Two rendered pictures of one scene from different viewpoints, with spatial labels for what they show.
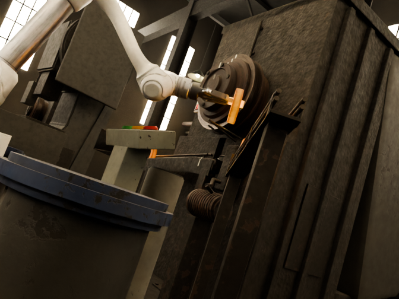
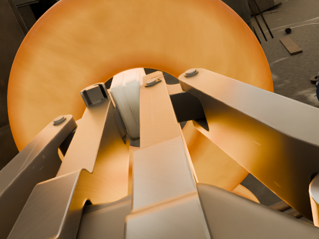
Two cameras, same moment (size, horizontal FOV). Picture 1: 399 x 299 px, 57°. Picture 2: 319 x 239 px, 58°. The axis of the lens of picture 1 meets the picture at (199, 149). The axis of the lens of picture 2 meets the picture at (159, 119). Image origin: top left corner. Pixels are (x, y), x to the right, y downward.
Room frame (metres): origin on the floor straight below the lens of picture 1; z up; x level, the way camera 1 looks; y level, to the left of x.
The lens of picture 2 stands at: (1.50, 0.09, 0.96)
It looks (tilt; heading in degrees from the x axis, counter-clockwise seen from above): 20 degrees down; 273
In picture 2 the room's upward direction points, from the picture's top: 20 degrees counter-clockwise
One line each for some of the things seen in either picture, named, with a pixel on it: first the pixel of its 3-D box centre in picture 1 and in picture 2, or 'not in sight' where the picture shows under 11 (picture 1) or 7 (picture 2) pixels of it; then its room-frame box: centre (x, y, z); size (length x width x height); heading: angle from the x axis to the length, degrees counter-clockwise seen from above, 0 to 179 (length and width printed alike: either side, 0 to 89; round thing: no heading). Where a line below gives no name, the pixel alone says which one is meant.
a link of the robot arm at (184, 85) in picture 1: (184, 88); not in sight; (1.52, 0.15, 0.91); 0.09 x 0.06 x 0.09; 179
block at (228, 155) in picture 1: (233, 170); not in sight; (1.83, -0.19, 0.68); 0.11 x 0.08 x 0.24; 123
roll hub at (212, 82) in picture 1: (215, 86); not in sight; (1.97, 0.03, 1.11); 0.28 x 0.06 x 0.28; 33
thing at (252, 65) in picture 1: (228, 94); not in sight; (2.02, -0.05, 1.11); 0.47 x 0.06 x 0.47; 33
